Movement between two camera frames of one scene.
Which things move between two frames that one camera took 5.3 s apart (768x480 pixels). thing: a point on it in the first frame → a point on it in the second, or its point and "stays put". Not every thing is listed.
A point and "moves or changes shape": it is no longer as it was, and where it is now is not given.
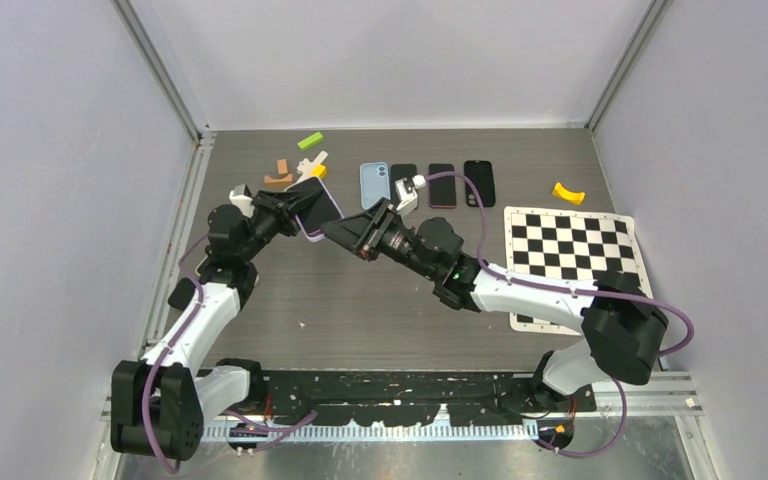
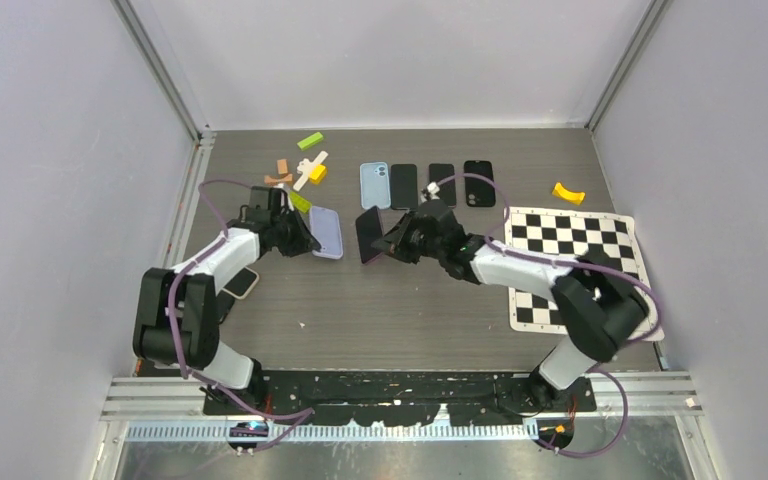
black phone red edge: x=442 y=190 stays put
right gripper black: x=365 y=232 → x=389 y=242
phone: x=313 y=207 moves or changes shape
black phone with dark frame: x=399 y=172 stays put
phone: x=375 y=182 stays put
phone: x=481 y=174 stays put
